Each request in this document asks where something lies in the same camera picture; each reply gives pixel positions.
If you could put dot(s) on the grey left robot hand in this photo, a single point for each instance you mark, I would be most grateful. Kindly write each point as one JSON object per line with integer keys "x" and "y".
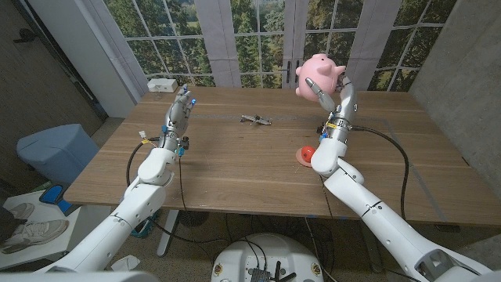
{"x": 176, "y": 119}

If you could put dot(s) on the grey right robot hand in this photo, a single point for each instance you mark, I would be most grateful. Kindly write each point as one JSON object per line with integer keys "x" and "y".
{"x": 344, "y": 117}

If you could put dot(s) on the pink plastic piggy bank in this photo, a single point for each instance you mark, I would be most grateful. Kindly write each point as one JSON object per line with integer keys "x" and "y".
{"x": 317, "y": 72}

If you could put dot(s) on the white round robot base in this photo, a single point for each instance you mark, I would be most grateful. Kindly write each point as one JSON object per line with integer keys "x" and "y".
{"x": 270, "y": 254}

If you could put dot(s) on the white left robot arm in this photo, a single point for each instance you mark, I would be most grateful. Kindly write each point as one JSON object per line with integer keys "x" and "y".
{"x": 133, "y": 207}

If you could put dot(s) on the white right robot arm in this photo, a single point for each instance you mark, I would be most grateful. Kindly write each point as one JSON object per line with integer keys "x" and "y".
{"x": 368, "y": 211}

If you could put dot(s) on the white plastic box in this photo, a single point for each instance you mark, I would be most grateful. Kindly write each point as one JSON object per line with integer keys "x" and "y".
{"x": 162, "y": 85}

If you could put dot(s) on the red ball on pink dish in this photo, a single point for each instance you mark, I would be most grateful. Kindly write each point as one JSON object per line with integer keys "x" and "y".
{"x": 302, "y": 160}

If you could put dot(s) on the printed window backdrop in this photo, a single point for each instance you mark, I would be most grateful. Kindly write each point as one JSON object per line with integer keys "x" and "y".
{"x": 250, "y": 39}

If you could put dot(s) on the white table leg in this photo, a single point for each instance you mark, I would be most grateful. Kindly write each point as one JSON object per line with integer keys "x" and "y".
{"x": 168, "y": 231}

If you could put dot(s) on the teal object under table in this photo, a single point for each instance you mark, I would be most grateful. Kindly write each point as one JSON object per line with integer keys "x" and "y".
{"x": 148, "y": 228}

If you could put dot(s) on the blue-grey lidded bin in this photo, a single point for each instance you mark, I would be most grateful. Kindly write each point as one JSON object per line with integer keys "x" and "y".
{"x": 55, "y": 152}

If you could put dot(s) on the white floor board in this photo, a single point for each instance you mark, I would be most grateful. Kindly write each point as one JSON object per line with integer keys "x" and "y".
{"x": 84, "y": 221}

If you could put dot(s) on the blue padded object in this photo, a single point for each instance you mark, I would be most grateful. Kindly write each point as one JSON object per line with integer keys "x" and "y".
{"x": 52, "y": 194}

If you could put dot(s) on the small grey sneaker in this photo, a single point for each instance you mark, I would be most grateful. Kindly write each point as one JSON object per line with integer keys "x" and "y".
{"x": 21, "y": 210}

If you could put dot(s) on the large grey sneaker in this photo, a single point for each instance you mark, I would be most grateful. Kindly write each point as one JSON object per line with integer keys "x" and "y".
{"x": 35, "y": 233}

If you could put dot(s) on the white robot chest panel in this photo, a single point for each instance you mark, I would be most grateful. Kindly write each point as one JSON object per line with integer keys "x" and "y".
{"x": 78, "y": 277}

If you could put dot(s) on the dark trouser leg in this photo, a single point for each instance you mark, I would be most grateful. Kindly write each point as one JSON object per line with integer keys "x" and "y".
{"x": 6, "y": 225}

